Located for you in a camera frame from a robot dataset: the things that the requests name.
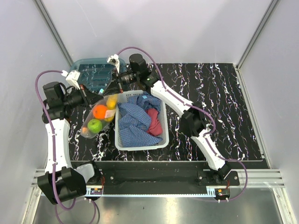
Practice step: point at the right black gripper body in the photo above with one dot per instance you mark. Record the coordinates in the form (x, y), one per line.
(126, 78)

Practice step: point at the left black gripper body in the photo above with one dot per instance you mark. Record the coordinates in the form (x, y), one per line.
(76, 98)

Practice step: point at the clear zip top bag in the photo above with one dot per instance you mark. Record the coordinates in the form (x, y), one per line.
(90, 116)

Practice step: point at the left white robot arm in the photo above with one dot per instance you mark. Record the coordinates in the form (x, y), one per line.
(61, 182)

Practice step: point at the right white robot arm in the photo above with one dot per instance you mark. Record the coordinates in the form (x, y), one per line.
(192, 118)

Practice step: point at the fake yellow lemon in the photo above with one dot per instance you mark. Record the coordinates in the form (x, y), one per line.
(112, 101)

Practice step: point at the fake yellow banana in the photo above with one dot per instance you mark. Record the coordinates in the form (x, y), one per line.
(109, 115)

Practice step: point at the blue transparent plastic tub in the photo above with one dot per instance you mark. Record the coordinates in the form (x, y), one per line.
(96, 73)

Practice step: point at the blue checkered shirt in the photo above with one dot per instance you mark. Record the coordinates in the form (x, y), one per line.
(134, 121)

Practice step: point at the red cloth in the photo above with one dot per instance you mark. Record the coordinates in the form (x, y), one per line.
(155, 127)

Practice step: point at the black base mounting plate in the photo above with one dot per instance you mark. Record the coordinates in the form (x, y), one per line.
(127, 188)

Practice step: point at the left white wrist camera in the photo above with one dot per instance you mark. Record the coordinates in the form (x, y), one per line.
(72, 78)

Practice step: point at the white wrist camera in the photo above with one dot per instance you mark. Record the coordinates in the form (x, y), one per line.
(114, 60)
(72, 78)

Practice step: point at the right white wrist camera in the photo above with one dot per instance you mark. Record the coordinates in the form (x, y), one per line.
(114, 60)

